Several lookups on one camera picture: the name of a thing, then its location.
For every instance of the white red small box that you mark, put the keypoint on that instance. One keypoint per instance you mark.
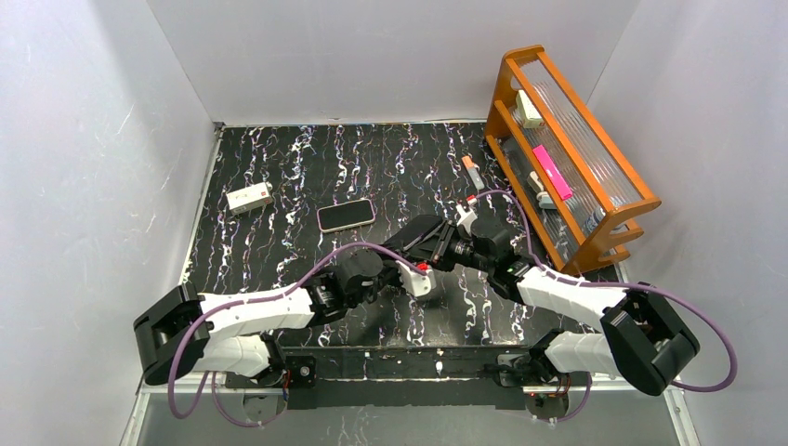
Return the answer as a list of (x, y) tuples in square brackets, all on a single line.
[(249, 198)]

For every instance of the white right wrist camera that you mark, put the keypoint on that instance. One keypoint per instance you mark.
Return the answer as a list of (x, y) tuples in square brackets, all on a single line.
[(466, 215)]

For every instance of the pink flat box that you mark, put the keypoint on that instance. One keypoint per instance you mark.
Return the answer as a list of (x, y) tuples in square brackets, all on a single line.
[(556, 179)]

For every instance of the orange grey marker pen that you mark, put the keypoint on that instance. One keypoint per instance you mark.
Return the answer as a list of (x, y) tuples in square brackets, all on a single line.
[(473, 172)]

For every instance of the white grey small device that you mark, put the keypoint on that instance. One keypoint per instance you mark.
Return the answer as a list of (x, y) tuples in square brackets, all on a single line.
[(544, 201)]

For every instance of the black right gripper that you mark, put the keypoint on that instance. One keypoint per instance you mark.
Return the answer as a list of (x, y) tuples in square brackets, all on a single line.
[(443, 244)]

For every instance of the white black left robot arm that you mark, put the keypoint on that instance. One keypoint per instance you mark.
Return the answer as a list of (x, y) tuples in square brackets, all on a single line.
[(185, 331)]

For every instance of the pink cased smartphone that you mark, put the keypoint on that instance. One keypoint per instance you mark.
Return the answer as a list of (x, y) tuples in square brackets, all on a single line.
[(344, 216)]

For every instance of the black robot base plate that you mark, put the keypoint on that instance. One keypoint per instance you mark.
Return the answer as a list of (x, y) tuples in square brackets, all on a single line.
[(414, 376)]

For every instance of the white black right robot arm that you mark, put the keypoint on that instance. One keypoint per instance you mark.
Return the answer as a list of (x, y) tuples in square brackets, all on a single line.
[(637, 335)]

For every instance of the orange wooden shelf rack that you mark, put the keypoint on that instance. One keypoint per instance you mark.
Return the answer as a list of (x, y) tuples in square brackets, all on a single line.
[(592, 165)]

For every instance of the cream white box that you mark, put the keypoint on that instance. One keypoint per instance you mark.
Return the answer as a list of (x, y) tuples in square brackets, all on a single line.
[(525, 113)]

